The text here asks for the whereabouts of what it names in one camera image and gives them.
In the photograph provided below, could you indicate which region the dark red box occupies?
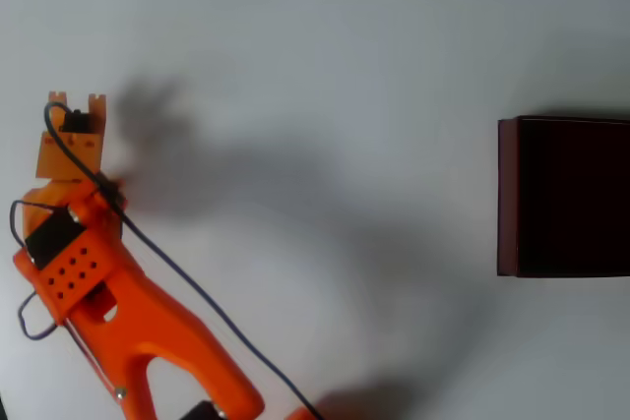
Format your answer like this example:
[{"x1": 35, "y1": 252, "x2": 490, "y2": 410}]
[{"x1": 496, "y1": 115, "x2": 630, "y2": 279}]

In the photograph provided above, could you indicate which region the orange forked camera mount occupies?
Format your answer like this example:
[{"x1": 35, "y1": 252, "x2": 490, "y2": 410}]
[{"x1": 35, "y1": 90, "x2": 108, "y2": 181}]

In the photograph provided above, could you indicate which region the small black camera module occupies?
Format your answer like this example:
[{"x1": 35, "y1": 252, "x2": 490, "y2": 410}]
[{"x1": 62, "y1": 108, "x2": 96, "y2": 135}]

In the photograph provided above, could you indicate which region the thin dark servo wire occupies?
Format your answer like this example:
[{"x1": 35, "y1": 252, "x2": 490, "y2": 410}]
[
  {"x1": 8, "y1": 199, "x2": 38, "y2": 250},
  {"x1": 18, "y1": 289, "x2": 69, "y2": 341}
]

